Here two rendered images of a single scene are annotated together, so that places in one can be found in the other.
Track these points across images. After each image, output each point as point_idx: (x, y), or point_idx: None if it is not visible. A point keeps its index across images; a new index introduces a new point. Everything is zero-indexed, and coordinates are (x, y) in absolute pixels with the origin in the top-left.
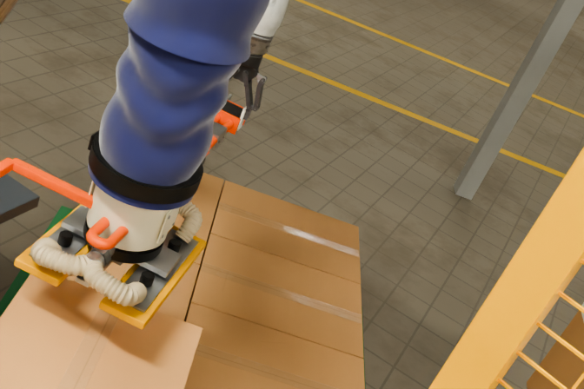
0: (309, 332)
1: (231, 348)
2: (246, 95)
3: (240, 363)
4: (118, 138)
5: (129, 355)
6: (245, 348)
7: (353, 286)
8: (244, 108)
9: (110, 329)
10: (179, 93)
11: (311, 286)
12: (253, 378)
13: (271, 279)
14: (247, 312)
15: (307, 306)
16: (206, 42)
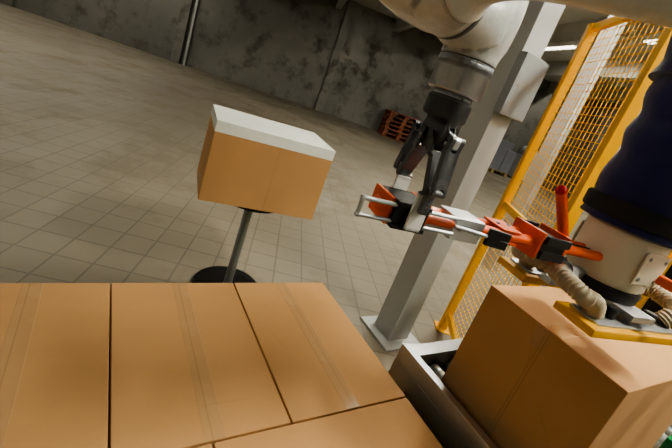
0: (237, 316)
1: (316, 367)
2: (419, 161)
3: (324, 357)
4: None
5: (557, 311)
6: (305, 357)
7: (121, 288)
8: (410, 178)
9: (565, 325)
10: None
11: (154, 321)
12: (329, 345)
13: (174, 358)
14: (256, 367)
15: (198, 322)
16: None
